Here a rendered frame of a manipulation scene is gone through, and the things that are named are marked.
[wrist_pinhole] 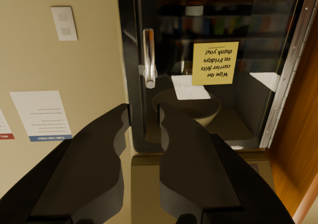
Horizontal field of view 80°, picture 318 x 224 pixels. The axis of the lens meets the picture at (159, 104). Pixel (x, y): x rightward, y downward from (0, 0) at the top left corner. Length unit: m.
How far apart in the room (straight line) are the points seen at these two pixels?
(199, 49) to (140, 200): 0.33
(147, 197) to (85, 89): 0.57
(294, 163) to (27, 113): 1.01
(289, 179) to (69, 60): 0.82
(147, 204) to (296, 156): 0.35
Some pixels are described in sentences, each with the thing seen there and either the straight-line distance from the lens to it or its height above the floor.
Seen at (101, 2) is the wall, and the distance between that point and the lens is 0.79.
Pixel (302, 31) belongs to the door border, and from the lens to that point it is 0.42.
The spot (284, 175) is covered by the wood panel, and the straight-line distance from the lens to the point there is 0.59.
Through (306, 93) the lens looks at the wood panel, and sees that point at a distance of 0.49.
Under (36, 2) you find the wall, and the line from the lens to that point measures 0.87.
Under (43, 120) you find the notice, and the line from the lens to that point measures 1.05.
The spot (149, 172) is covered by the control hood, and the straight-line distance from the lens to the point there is 0.45.
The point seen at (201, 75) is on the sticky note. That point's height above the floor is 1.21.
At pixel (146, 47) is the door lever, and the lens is 0.28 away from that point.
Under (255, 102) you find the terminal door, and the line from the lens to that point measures 0.43.
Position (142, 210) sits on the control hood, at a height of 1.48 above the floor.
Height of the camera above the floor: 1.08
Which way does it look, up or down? 29 degrees up
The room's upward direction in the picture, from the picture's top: 179 degrees clockwise
